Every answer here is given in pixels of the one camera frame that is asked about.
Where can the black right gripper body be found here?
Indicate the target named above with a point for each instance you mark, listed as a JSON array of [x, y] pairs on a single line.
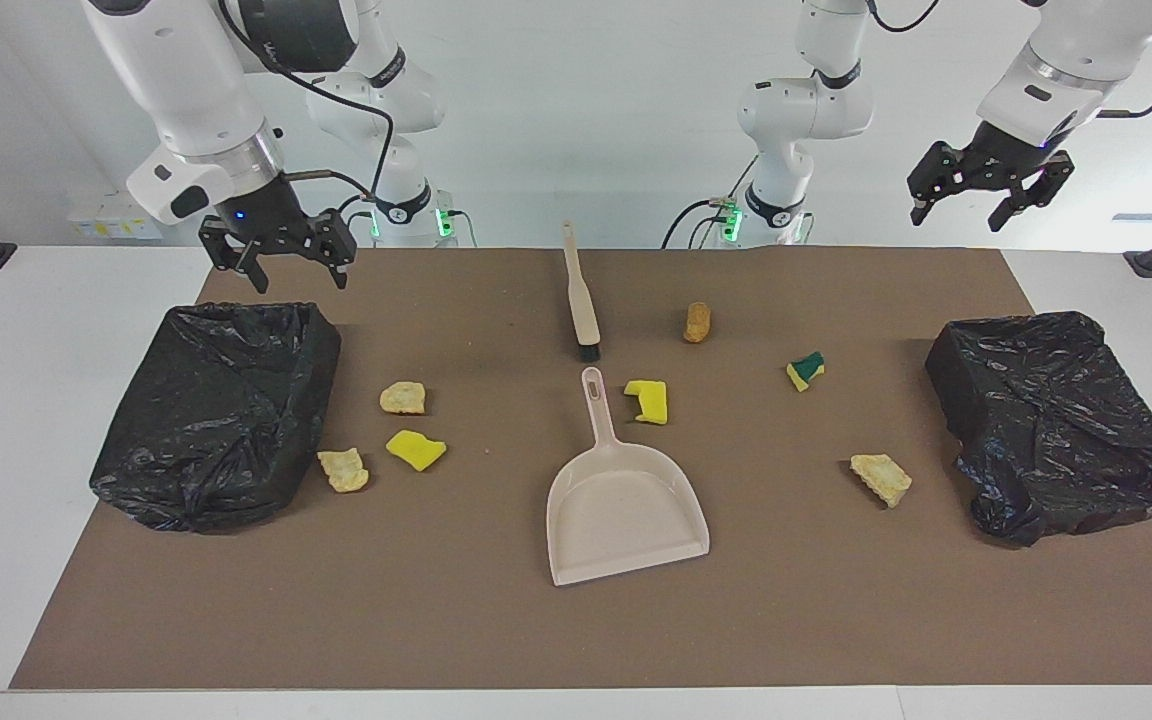
[[271, 215]]

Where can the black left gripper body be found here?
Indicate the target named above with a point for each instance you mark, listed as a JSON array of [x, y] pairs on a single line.
[[1001, 160]]

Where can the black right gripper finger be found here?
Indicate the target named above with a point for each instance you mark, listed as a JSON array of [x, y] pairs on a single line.
[[340, 255], [251, 262]]

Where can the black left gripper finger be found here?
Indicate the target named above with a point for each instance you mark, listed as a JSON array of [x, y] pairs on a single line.
[[936, 180], [1036, 185]]

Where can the green and yellow sponge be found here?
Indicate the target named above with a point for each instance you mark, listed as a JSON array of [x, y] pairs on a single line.
[[804, 372]]

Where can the beige hand brush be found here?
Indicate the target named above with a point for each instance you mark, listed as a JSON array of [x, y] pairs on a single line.
[[582, 300]]

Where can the orange brown bread roll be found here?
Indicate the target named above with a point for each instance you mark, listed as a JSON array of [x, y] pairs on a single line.
[[697, 322]]

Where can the yellow notched sponge piece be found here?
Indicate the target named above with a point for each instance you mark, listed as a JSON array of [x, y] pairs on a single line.
[[648, 402]]

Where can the beige plastic dustpan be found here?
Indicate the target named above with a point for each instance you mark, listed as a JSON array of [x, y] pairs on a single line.
[[626, 510]]

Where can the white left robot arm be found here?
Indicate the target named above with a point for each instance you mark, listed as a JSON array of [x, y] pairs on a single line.
[[806, 110]]

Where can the black bag lined bin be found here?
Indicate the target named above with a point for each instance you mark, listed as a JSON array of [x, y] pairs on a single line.
[[1046, 420], [216, 420]]

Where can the yellow sponge scrap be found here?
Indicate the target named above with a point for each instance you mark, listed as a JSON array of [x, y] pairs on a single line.
[[416, 450]]

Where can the tan cracker piece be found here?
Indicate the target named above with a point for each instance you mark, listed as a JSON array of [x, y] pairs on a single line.
[[344, 470]]

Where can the brown table mat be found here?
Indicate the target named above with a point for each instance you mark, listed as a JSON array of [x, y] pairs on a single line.
[[786, 600]]

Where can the white wall boxes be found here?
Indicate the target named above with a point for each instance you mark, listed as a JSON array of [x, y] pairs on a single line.
[[101, 222]]

